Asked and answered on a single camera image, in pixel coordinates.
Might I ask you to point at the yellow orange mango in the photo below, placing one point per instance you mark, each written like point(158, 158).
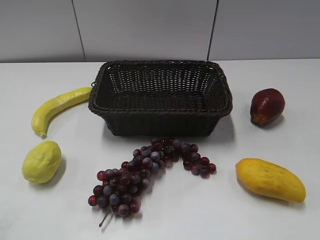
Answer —
point(267, 179)

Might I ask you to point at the dark woven rectangular basket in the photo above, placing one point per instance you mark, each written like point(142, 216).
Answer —
point(164, 98)

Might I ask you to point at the purple red grape bunch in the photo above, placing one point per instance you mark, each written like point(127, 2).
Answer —
point(119, 190)

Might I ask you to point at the dark red pear fruit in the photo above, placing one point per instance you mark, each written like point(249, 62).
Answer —
point(266, 106)

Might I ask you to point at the yellow banana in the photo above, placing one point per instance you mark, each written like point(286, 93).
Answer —
point(43, 115)

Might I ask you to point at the yellow green lemon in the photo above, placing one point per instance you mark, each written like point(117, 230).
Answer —
point(42, 162)

